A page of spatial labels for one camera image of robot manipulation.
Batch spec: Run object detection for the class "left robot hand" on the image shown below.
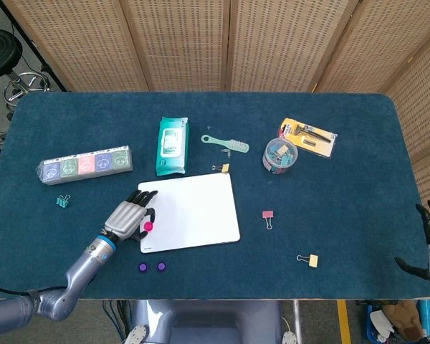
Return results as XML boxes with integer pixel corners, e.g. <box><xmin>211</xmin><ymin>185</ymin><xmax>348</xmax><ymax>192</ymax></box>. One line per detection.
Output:
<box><xmin>102</xmin><ymin>189</ymin><xmax>159</xmax><ymax>241</ymax></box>

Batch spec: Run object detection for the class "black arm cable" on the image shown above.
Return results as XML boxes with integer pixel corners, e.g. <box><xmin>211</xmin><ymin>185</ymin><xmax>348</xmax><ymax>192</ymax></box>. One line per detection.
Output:
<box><xmin>0</xmin><ymin>285</ymin><xmax>69</xmax><ymax>298</ymax></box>

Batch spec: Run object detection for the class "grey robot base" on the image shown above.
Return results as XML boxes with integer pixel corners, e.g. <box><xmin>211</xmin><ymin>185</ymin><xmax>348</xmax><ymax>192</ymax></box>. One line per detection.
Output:
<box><xmin>123</xmin><ymin>300</ymin><xmax>302</xmax><ymax>344</ymax></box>

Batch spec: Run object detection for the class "wicker folding screen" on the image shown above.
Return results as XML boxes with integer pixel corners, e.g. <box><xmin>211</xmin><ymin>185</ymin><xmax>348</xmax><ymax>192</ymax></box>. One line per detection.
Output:
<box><xmin>1</xmin><ymin>0</ymin><xmax>430</xmax><ymax>207</ymax></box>

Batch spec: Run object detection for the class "wrapped tissue multipack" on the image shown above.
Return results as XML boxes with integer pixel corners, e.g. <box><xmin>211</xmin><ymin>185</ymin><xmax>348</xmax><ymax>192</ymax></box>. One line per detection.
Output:
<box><xmin>35</xmin><ymin>145</ymin><xmax>134</xmax><ymax>186</ymax></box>

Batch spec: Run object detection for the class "white magnetic board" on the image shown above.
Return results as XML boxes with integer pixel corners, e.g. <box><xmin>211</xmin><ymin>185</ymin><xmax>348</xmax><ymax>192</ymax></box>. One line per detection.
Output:
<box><xmin>137</xmin><ymin>173</ymin><xmax>242</xmax><ymax>254</ymax></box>

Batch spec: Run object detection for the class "black slanted pole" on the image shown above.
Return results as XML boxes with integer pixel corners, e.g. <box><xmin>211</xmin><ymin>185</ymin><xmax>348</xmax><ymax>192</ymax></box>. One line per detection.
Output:
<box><xmin>0</xmin><ymin>0</ymin><xmax>68</xmax><ymax>92</ymax></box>

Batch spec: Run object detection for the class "green wet wipes pack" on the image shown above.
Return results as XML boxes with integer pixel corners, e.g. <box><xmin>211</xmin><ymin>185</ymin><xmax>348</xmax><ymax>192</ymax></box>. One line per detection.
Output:
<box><xmin>155</xmin><ymin>116</ymin><xmax>190</xmax><ymax>177</ymax></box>

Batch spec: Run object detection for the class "clear jar of binder clips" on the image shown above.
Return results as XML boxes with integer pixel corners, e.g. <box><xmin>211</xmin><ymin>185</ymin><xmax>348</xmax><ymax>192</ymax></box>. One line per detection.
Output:
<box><xmin>262</xmin><ymin>137</ymin><xmax>299</xmax><ymax>176</ymax></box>

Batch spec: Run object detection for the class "yellow razor blister pack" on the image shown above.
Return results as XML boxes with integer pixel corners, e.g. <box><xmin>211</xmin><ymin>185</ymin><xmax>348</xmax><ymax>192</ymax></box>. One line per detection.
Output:
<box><xmin>277</xmin><ymin>118</ymin><xmax>338</xmax><ymax>158</ymax></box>

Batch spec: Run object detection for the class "dark teal table cloth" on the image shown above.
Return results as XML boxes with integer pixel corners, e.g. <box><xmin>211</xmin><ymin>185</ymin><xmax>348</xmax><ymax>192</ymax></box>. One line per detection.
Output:
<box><xmin>0</xmin><ymin>91</ymin><xmax>430</xmax><ymax>301</ymax></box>

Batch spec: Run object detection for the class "green plastic brush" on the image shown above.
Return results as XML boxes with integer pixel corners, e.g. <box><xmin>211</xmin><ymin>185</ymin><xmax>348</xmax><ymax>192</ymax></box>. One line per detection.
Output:
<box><xmin>201</xmin><ymin>133</ymin><xmax>250</xmax><ymax>154</ymax></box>

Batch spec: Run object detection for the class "large yellow binder clip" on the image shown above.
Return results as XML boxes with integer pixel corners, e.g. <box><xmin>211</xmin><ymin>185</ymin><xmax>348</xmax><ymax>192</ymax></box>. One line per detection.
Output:
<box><xmin>296</xmin><ymin>253</ymin><xmax>319</xmax><ymax>268</ymax></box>

